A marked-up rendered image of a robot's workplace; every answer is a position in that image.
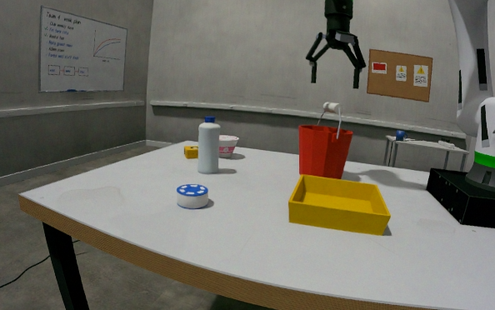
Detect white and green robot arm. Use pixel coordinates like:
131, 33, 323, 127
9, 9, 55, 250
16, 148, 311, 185
324, 0, 495, 192

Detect yellow rectangular tray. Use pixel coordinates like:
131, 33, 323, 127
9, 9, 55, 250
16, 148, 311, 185
288, 174, 391, 236

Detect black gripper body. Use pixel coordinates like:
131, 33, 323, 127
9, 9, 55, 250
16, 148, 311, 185
325, 15, 350, 50

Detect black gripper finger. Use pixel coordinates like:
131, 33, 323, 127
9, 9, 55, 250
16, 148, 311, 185
306, 32, 337, 83
342, 39, 366, 89

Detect red pail with white handle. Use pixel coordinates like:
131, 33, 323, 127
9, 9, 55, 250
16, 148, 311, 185
298, 102, 353, 179

